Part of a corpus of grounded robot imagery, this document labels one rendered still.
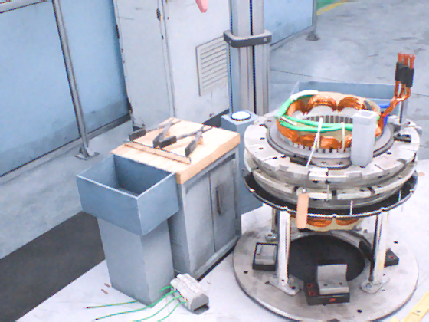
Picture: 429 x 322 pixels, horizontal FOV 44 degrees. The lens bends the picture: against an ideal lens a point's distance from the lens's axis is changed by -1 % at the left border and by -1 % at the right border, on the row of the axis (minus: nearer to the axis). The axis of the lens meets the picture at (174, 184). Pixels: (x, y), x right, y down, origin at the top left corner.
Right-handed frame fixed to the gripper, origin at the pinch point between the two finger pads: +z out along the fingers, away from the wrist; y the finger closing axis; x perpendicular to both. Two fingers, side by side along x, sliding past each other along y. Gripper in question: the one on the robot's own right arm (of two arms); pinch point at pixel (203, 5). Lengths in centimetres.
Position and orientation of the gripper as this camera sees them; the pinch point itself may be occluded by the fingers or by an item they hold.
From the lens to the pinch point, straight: 77.3
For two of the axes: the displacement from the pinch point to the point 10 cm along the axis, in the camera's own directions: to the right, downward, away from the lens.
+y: 9.8, -1.8, 1.2
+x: -1.1, 0.4, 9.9
